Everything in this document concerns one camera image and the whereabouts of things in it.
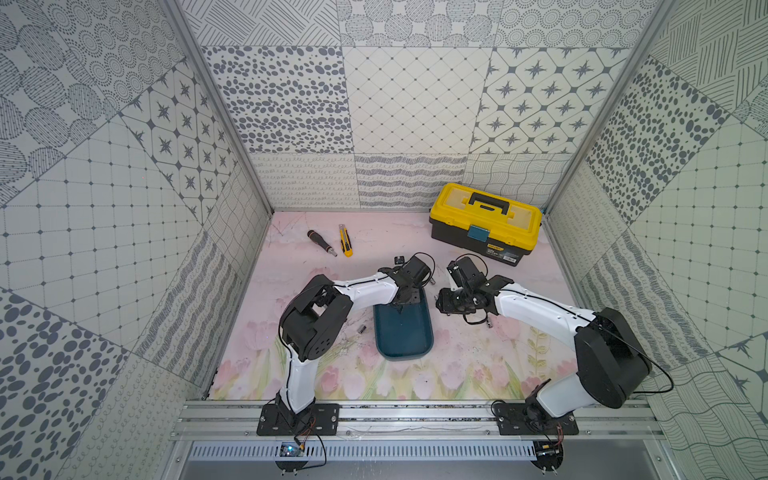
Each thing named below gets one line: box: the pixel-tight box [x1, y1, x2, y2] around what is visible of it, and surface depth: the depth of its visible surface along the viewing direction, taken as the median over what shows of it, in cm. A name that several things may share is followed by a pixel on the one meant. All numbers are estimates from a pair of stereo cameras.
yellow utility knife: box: [338, 224, 354, 258], surface depth 113 cm
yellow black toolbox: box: [429, 183, 543, 267], surface depth 100 cm
